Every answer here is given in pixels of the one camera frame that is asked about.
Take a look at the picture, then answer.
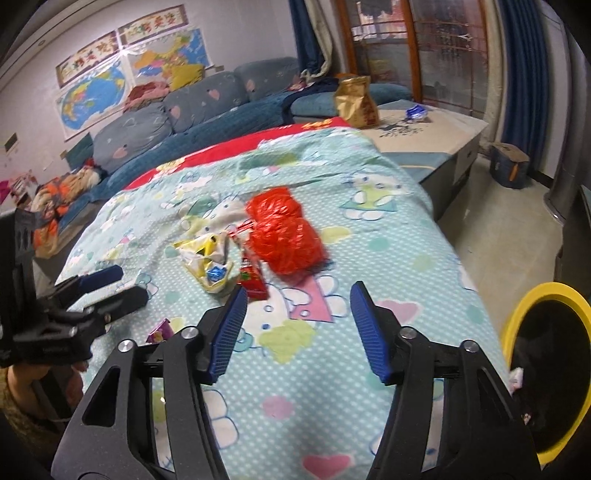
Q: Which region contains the red snack packet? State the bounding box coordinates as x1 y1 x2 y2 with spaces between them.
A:
237 249 269 301

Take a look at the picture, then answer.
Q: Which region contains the orange beige clothes pile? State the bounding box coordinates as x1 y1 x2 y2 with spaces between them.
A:
30 166 107 259

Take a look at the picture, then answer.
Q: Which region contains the world map poster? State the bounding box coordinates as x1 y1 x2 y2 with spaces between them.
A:
55 62 130 141

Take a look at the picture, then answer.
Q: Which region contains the brown paper bag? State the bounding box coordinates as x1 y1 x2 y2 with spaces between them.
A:
333 76 380 130

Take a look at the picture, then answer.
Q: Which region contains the person's left forearm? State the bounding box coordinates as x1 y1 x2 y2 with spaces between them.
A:
0 374 70 446

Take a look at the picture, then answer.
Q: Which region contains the grey coffee table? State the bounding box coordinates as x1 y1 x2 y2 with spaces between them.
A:
360 102 490 220

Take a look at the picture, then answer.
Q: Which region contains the country map poster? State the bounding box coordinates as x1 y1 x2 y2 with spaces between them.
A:
122 28 213 86

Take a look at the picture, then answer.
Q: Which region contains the yellow black trash bin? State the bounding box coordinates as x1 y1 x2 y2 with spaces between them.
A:
501 282 591 467

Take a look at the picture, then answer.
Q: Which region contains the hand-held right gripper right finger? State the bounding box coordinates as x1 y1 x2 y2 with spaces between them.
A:
349 281 541 480

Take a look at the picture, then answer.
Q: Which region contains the red bed sheet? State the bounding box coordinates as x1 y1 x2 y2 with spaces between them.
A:
122 117 352 190

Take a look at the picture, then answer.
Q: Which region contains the yellow cushion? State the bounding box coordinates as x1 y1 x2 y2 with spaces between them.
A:
168 65 206 92

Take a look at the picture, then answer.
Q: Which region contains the yellow white plastic bag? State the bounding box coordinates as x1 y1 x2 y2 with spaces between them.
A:
173 232 238 294

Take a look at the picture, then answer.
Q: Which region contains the beige curtain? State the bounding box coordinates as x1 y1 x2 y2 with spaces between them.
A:
316 0 343 80

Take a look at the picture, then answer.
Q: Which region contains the long embroidered wall banner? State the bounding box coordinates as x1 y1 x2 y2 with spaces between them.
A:
117 4 188 47
55 31 118 88

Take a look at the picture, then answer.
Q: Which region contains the person's left hand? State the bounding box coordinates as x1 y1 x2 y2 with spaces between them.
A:
7 360 89 394

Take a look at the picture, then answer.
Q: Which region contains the printed cartoon blanket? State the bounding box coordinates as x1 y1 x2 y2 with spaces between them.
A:
53 124 511 480

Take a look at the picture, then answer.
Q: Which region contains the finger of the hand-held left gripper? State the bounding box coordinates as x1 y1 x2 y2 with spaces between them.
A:
69 285 149 326
48 264 124 305

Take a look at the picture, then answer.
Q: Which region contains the purple orange snack wrapper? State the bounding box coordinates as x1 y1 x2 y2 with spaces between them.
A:
145 318 178 344

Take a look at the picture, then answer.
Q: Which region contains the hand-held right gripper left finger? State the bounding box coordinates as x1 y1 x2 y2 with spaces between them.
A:
51 285 249 480

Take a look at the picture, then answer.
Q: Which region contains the pink red clothes pile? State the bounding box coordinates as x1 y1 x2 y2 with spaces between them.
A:
124 82 171 112

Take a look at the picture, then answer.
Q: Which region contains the blue curtain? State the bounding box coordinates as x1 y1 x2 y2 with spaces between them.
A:
496 0 573 178
288 0 331 81

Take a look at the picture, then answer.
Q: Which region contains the grey tower air conditioner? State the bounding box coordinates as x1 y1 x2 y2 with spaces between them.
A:
545 18 591 227

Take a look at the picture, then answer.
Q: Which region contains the wooden glass door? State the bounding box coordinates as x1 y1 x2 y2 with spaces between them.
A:
335 0 502 121

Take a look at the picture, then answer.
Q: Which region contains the blue brown storage stool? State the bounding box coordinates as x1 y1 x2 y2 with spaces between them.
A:
489 142 531 189

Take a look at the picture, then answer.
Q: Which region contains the red plastic bag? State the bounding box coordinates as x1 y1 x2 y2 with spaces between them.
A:
245 187 326 278

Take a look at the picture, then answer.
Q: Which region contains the teal cushion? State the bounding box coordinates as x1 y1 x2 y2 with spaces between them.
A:
65 133 95 172

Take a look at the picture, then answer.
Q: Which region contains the grey media cabinet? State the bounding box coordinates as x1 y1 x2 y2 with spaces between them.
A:
554 185 591 289

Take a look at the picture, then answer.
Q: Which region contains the blue grey sofa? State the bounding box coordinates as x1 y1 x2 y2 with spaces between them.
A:
32 56 414 232

